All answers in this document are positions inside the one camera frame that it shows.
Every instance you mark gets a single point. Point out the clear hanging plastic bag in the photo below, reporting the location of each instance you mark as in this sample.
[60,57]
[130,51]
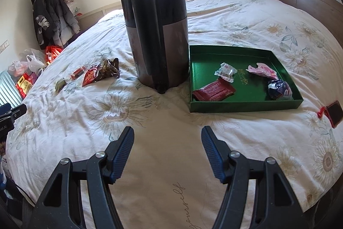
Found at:
[71,3]

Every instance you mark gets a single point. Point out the clear cracker packet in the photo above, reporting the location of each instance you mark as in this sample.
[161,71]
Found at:
[225,72]

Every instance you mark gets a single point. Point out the red white snack pouch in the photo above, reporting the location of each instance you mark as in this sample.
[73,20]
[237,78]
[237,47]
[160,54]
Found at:
[89,77]

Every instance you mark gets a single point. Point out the brown snack packet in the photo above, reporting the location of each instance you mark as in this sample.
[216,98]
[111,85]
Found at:
[107,69]

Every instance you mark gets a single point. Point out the bed with floral duvet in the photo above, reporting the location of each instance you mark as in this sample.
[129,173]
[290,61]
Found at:
[241,25]

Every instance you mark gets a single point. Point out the black brown electric kettle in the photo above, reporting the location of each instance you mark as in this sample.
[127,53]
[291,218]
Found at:
[160,52]

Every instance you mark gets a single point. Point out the green tray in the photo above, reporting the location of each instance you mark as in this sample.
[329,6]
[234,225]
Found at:
[209,62]

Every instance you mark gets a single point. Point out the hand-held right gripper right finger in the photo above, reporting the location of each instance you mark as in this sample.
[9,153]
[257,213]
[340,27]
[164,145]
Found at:
[211,151]

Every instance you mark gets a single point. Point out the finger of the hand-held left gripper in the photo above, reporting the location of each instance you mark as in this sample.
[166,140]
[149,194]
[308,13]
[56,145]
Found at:
[18,111]
[5,108]

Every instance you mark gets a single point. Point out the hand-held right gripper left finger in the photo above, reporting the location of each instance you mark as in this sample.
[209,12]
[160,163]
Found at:
[123,151]

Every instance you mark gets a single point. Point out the yellow red food bag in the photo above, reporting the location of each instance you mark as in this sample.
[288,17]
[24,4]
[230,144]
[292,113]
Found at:
[24,85]

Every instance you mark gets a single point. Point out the red plastic bag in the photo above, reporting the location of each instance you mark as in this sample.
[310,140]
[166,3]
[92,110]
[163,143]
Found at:
[52,53]

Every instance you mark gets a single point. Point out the pink snack packet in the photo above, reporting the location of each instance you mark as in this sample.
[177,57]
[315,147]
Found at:
[264,70]

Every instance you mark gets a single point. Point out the clear bag with pink items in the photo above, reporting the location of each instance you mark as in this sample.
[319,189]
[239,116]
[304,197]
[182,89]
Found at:
[17,68]

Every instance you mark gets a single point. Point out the small olive green packet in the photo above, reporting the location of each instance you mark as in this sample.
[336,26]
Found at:
[60,84]

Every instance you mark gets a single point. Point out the blue white snack packet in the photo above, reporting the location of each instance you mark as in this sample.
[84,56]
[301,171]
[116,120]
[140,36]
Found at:
[278,89]

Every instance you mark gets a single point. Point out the small red snack packet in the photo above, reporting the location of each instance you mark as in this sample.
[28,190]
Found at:
[77,73]

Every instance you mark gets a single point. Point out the red-framed black device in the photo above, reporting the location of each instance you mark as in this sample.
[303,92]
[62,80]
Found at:
[335,113]

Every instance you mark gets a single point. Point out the black grey puffer coat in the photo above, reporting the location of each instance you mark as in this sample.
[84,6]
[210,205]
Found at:
[59,14]

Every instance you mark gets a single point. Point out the black camo print coat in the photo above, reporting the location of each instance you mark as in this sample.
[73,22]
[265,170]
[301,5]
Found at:
[41,22]

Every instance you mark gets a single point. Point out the white plastic bag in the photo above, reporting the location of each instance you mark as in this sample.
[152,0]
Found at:
[34,64]

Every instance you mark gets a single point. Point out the light blue ribbed suitcase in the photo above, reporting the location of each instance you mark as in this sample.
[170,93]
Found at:
[6,89]

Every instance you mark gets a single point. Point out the dark red snack packet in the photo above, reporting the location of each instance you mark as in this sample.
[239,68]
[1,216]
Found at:
[214,90]

